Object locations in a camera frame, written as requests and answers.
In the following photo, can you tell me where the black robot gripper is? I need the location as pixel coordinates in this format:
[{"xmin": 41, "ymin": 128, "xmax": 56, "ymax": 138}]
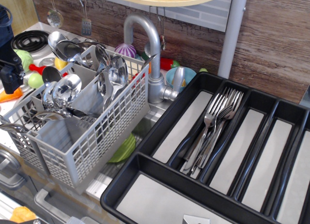
[{"xmin": 0, "ymin": 46, "xmax": 25, "ymax": 94}]

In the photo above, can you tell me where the shiny steel fork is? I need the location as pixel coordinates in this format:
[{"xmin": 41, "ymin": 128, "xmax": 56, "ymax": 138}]
[{"xmin": 141, "ymin": 54, "xmax": 157, "ymax": 70}]

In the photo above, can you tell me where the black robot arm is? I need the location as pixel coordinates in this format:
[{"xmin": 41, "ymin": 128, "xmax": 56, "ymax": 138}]
[{"xmin": 0, "ymin": 5, "xmax": 25, "ymax": 94}]

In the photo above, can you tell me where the steel spoon back basket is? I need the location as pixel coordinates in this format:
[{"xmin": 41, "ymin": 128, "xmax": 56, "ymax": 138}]
[{"xmin": 48, "ymin": 31, "xmax": 88, "ymax": 68}]

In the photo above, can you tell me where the steel spoon basket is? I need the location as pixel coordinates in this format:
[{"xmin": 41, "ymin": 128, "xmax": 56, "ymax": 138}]
[
  {"xmin": 48, "ymin": 31, "xmax": 88, "ymax": 68},
  {"xmin": 104, "ymin": 56, "xmax": 128, "ymax": 109}
]

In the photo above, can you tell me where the grey plastic cutlery basket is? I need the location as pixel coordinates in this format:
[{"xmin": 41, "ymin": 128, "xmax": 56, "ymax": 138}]
[{"xmin": 4, "ymin": 55, "xmax": 150, "ymax": 194}]

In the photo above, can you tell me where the steel fork lying in basket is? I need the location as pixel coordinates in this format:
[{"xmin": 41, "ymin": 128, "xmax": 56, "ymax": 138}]
[{"xmin": 66, "ymin": 107, "xmax": 98, "ymax": 128}]

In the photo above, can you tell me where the steel spoon centre basket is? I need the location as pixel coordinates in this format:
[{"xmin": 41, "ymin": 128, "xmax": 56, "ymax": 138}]
[{"xmin": 104, "ymin": 56, "xmax": 128, "ymax": 109}]

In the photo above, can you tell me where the steel fork in tray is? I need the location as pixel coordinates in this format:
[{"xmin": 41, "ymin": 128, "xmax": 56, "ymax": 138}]
[
  {"xmin": 184, "ymin": 87, "xmax": 238, "ymax": 162},
  {"xmin": 187, "ymin": 90, "xmax": 244, "ymax": 176}
]

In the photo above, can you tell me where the black cutlery tray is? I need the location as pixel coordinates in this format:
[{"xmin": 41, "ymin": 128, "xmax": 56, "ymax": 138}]
[{"xmin": 100, "ymin": 72, "xmax": 310, "ymax": 224}]

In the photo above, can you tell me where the green toy cabbage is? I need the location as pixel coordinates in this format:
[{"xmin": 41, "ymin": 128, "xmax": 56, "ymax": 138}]
[{"xmin": 14, "ymin": 49, "xmax": 33, "ymax": 72}]

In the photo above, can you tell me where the green toy apple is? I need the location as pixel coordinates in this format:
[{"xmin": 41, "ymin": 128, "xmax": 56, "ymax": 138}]
[{"xmin": 28, "ymin": 73, "xmax": 44, "ymax": 89}]

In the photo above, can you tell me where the orange toy carrot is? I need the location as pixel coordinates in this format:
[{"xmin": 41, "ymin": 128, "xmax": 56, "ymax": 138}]
[{"xmin": 0, "ymin": 88, "xmax": 23, "ymax": 103}]

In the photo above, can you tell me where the black coil stove burner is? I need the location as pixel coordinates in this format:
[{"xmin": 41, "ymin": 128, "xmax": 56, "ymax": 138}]
[{"xmin": 11, "ymin": 30, "xmax": 49, "ymax": 53}]

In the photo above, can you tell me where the yellow toy lemon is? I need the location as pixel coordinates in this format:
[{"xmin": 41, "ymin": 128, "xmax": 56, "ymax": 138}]
[{"xmin": 54, "ymin": 57, "xmax": 68, "ymax": 70}]

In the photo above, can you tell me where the large steel spoon front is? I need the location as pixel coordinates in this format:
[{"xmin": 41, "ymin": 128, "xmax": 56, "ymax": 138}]
[{"xmin": 42, "ymin": 74, "xmax": 82, "ymax": 109}]

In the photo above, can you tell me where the hanging slotted skimmer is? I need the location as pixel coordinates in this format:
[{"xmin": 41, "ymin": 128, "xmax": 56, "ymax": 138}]
[{"xmin": 47, "ymin": 0, "xmax": 63, "ymax": 29}]

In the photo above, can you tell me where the hanging small grater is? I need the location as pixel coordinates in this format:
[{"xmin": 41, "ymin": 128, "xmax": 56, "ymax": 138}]
[{"xmin": 79, "ymin": 0, "xmax": 92, "ymax": 36}]

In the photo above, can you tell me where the purple toy onion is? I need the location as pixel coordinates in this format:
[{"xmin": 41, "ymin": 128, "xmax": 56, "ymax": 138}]
[{"xmin": 115, "ymin": 43, "xmax": 137, "ymax": 58}]

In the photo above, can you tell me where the green toy lettuce in sink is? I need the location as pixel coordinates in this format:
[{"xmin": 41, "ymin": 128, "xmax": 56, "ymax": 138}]
[{"xmin": 108, "ymin": 133, "xmax": 136, "ymax": 163}]

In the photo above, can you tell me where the grey metal faucet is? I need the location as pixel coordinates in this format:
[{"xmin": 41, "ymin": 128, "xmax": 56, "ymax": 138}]
[{"xmin": 124, "ymin": 13, "xmax": 185, "ymax": 104}]

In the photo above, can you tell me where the red toy pepper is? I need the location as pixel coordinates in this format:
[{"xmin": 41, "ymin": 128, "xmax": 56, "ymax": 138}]
[{"xmin": 160, "ymin": 58, "xmax": 180, "ymax": 71}]

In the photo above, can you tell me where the grey metal pole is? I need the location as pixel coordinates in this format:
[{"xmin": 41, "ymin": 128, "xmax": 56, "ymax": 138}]
[{"xmin": 217, "ymin": 0, "xmax": 247, "ymax": 79}]

